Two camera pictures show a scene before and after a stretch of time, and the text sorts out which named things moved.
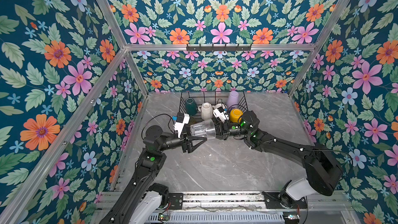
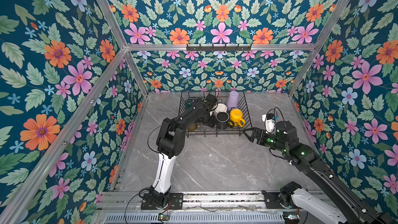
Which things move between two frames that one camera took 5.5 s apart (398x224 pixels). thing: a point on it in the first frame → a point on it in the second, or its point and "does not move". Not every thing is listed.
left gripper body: (183, 141) → (208, 120)
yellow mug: (235, 114) does not move
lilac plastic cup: (232, 99) does not move
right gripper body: (228, 129) → (270, 140)
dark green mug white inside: (191, 107) does not move
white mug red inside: (219, 105) does not move
